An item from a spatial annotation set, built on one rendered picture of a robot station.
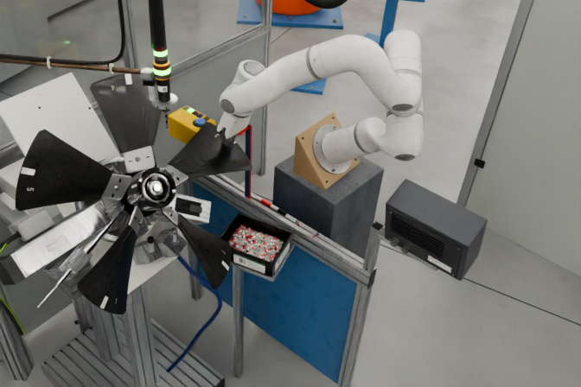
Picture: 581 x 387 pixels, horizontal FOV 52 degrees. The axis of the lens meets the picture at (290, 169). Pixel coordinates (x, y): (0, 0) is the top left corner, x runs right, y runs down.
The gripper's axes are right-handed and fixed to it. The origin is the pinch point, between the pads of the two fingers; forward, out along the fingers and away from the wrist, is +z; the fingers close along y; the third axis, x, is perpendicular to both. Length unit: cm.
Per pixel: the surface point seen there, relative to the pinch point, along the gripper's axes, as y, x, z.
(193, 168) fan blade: 16.4, 1.0, 1.4
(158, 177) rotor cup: 30.2, 0.0, -3.8
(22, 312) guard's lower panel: 51, -39, 118
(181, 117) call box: -11.6, -29.7, 22.9
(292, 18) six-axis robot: -288, -150, 167
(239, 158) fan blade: 0.8, 6.2, 2.2
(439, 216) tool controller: -10, 65, -25
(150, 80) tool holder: 25.9, -13.3, -28.6
